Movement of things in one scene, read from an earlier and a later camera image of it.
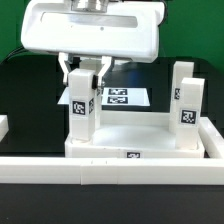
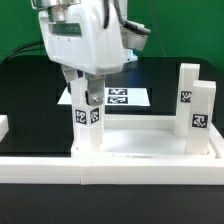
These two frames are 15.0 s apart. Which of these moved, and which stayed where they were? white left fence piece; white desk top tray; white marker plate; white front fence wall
Moved: white desk top tray
Stayed: white front fence wall; white left fence piece; white marker plate
